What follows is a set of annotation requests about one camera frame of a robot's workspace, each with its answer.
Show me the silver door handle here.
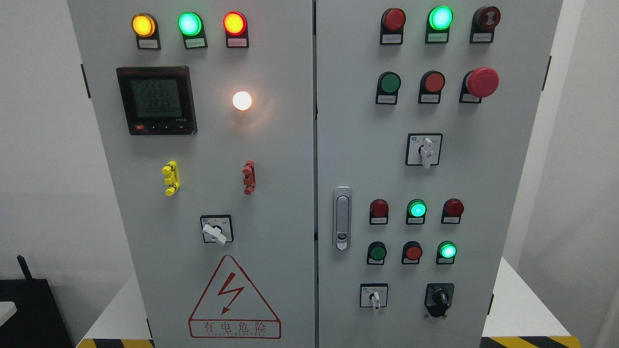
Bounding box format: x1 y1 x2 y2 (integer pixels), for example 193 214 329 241
332 187 352 251

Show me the left grey cabinet door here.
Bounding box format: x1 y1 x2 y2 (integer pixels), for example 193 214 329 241
68 0 315 348

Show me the grey cabinet door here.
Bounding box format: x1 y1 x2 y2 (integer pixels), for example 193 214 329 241
68 0 315 348
315 0 563 348

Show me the right grey cabinet door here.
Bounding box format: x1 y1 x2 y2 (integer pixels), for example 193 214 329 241
315 0 563 348

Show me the red terminal clip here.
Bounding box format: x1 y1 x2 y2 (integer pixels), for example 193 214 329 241
242 160 256 195

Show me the dark red light middle left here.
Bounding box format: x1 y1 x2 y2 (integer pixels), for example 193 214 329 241
369 199 389 225

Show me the dark red light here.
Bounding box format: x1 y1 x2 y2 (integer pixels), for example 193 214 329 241
380 7 406 45
441 198 464 224
369 199 389 225

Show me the white lit indicator light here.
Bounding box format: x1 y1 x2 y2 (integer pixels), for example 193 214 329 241
232 91 253 112

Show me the green push button lower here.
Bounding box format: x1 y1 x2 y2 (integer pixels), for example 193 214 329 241
366 241 387 266

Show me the green push button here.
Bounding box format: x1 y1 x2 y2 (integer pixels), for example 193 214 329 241
366 241 387 266
375 71 401 105

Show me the green lit light middle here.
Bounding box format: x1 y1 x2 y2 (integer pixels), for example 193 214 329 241
405 199 427 225

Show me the green lit light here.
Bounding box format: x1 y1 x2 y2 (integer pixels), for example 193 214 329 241
425 5 454 44
405 199 427 225

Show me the green push button upper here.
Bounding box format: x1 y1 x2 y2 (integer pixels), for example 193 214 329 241
375 71 401 105

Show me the red push button lower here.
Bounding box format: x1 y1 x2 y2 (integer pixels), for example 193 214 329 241
401 241 424 265

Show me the red push button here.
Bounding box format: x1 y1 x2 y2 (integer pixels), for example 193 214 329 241
418 70 446 105
401 241 424 265

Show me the yellow terminal clip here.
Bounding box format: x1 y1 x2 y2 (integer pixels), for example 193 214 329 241
161 160 180 196

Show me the dark red light middle right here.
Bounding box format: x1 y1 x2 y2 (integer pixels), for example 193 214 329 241
441 198 464 224

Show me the red push button upper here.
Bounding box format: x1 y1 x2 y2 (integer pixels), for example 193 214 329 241
418 70 446 105

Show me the red electrical hazard warning sticker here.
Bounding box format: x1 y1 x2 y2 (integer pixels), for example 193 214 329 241
188 255 281 339

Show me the green lit button lower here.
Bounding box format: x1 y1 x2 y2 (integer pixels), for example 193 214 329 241
435 241 457 265

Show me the red lit indicator light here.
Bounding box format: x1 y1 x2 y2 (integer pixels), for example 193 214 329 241
223 11 249 48

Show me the black digital power meter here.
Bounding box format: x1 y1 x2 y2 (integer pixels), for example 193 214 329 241
116 66 198 136

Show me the dark red light top right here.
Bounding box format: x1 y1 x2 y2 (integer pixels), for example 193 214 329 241
380 7 406 45

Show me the green indicator light top left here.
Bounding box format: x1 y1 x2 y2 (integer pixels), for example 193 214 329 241
177 12 208 49

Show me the red emergency stop button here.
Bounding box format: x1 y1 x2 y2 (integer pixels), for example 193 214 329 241
458 67 500 104

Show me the green lit light top right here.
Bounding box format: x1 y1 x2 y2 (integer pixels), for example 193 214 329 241
425 5 454 44

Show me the yellow indicator light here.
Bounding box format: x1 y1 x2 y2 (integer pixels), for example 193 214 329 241
131 13 161 50

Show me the black red buzzer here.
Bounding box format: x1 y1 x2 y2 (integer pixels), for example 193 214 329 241
470 6 501 44

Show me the black box with antenna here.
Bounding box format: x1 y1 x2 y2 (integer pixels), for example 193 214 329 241
0 255 73 348

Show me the white selector switch left door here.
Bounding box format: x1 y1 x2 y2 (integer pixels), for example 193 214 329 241
200 215 235 246

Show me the white selector switch upper right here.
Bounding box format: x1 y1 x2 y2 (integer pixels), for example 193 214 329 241
405 133 443 168

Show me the white selector switch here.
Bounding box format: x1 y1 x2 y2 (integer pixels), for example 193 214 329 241
359 283 389 316
405 133 443 168

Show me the white selector switch lower right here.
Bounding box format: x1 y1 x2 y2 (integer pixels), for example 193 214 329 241
359 283 389 316

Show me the black rotary switch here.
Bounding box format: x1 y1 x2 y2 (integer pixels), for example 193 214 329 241
424 283 455 318

